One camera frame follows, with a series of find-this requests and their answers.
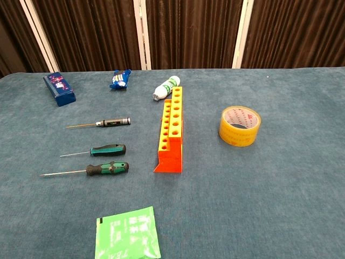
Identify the orange yellow tool holder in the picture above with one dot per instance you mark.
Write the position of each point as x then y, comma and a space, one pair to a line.
169, 159

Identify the teal black slim screwdriver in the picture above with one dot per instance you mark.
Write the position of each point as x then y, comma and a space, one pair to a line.
107, 150

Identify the green black bulbous screwdriver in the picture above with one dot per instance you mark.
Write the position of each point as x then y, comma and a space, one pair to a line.
107, 167

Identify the white green plastic tube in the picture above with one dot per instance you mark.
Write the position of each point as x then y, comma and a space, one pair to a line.
164, 90

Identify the yellow packing tape roll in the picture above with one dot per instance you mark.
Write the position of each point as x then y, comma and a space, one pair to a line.
237, 139

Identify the blue snack wrapper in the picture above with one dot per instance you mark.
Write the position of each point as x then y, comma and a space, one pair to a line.
120, 79

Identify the dark brown screen panel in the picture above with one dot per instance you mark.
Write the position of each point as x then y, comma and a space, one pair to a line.
10, 32
296, 32
210, 32
81, 21

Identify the teal table cloth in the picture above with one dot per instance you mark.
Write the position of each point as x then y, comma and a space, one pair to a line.
269, 189

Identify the green foil packet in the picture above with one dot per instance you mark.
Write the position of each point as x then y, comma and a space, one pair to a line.
124, 234

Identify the dark blue printed box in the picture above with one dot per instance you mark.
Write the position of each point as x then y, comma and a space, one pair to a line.
60, 89

